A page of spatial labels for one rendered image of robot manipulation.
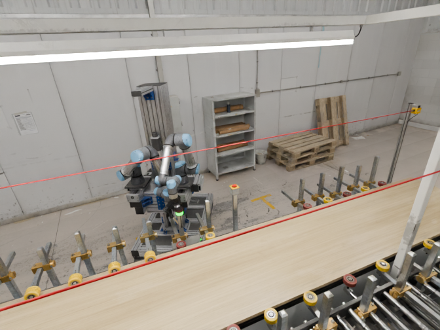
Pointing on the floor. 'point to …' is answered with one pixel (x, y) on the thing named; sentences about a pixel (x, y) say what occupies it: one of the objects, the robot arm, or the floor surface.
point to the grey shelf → (217, 164)
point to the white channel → (129, 25)
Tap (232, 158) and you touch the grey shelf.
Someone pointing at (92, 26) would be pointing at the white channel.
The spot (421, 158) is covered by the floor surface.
